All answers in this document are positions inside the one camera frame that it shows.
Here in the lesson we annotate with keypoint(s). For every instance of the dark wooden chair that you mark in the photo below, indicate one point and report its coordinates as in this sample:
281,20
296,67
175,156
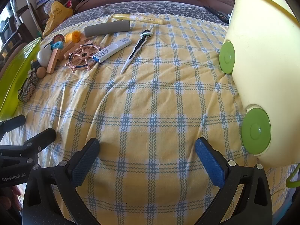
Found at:
16,28

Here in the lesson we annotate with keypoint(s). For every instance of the black white toy sword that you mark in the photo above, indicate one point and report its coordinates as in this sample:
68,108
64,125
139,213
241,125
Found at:
137,48

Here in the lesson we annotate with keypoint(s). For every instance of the white helmet toy figurine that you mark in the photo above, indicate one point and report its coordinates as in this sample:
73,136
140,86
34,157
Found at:
44,56

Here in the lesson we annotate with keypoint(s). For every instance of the grey foam tube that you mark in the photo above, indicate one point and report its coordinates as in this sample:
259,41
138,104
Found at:
105,28

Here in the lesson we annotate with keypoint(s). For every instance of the yellow ribbon spool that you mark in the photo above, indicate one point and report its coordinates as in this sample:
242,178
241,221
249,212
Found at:
72,37

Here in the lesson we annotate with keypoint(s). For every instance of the person's left hand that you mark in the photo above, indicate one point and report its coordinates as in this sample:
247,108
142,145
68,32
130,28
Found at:
7,201

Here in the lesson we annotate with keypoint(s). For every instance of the round wooden knob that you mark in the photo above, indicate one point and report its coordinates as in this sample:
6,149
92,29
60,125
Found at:
40,72

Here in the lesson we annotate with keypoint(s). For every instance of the yellow blue checked cloth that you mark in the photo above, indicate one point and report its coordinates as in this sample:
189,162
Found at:
152,103

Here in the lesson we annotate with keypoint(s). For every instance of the black remote control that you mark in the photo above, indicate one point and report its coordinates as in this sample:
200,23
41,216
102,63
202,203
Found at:
216,13

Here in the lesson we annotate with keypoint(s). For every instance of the black checkered toy car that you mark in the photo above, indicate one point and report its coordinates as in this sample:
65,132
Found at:
28,88

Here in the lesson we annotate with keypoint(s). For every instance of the white metal rack pole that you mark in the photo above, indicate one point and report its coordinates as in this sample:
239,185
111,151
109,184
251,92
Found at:
31,11

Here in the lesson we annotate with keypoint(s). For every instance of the grey cracked-pattern blanket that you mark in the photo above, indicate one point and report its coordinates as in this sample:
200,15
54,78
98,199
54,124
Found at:
164,8

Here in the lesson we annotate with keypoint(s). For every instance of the white blue toothpaste box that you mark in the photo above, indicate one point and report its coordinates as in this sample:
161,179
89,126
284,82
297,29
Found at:
112,49

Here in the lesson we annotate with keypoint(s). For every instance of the copper ship wheel ornament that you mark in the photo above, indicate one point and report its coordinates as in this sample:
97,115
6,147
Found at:
82,56

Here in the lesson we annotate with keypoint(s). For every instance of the wooden block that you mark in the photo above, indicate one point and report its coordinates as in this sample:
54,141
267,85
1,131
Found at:
83,38
69,49
52,62

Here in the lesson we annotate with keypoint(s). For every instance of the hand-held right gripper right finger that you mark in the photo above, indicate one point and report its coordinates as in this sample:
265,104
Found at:
211,161

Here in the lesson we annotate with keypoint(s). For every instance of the cream storage box green wheels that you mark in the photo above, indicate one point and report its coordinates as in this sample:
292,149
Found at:
262,51

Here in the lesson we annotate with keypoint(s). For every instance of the lime green plastic tub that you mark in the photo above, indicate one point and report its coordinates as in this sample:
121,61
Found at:
14,75

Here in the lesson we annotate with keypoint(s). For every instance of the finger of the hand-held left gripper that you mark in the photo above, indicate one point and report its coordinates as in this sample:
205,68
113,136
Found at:
13,123
43,138

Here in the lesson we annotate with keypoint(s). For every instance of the round labelled tin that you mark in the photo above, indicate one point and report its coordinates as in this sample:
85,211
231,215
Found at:
48,7

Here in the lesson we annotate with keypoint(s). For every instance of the yellow plastic bag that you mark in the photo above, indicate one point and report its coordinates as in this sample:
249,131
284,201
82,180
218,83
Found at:
57,14

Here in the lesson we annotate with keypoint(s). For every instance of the light blue bandage roll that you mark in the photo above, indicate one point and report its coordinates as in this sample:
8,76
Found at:
57,45

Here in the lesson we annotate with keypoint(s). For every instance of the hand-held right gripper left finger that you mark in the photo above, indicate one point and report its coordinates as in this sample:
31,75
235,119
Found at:
82,161

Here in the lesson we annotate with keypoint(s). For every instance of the yellow cotton swab tube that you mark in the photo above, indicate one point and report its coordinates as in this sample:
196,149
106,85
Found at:
138,18

